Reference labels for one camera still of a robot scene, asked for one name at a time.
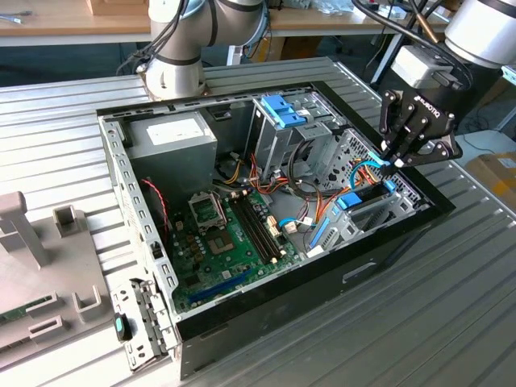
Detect long wooden desk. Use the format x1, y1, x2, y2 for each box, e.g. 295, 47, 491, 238
0, 0, 448, 48

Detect small wooden box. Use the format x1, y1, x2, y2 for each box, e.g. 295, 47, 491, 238
86, 0, 150, 16

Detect green RAM stick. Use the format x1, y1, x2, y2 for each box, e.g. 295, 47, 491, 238
0, 304, 45, 328

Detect grey metal disk bay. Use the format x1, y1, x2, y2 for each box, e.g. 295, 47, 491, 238
308, 177, 428, 259

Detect black RAM slot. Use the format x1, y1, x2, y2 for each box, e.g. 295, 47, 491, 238
241, 192, 287, 259
231, 194, 279, 265

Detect white box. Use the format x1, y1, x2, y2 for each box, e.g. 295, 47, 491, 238
353, 2, 408, 21

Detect grey parts rack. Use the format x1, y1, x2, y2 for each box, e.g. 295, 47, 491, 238
0, 191, 112, 370

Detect orange yellow wire bundle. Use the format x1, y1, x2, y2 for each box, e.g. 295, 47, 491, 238
213, 152, 291, 198

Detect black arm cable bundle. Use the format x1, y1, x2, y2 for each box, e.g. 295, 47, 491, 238
119, 0, 193, 77

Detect CPU socket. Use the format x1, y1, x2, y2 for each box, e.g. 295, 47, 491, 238
187, 191, 227, 235

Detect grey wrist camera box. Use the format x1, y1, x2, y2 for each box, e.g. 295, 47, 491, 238
391, 44, 455, 89

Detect short blue wire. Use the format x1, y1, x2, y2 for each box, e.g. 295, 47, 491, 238
279, 217, 302, 235

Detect red twisted fan wire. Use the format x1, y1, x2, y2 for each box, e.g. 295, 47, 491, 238
141, 179, 169, 235

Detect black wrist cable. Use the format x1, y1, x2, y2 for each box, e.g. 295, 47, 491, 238
351, 0, 475, 94

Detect grey metal drive cage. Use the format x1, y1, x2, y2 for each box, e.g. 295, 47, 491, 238
252, 90, 347, 178

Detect square motherboard chip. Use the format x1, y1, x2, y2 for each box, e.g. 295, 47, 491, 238
207, 235, 235, 258

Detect cardboard box yellow tape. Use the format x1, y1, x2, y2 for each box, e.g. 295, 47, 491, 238
463, 151, 516, 210

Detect blue data wire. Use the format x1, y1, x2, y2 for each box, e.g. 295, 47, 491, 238
348, 152, 392, 190

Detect blue drive carrier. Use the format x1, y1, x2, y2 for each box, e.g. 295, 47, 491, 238
260, 93, 310, 129

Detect grey Dell power supply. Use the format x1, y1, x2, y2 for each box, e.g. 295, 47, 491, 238
124, 110, 218, 202

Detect low white table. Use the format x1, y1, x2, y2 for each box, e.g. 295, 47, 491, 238
455, 128, 516, 166

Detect black open PC case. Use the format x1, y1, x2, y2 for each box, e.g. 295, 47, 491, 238
95, 80, 457, 382

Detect blue expansion slot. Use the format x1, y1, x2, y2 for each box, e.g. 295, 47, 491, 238
188, 268, 253, 306

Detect grey expansion slot bracket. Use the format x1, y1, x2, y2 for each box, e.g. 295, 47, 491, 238
110, 277, 181, 372

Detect hard disk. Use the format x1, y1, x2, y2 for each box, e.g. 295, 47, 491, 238
309, 180, 397, 250

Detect black latch teal button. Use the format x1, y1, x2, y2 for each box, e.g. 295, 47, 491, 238
114, 312, 135, 343

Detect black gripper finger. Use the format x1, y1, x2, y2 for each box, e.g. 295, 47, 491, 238
392, 115, 464, 169
377, 89, 417, 163

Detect green motherboard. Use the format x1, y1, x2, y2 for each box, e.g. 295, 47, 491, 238
167, 189, 303, 315

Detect orange power wire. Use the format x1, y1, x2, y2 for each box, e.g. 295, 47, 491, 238
316, 159, 384, 223

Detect thick black cable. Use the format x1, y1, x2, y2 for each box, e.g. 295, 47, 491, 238
288, 139, 323, 201

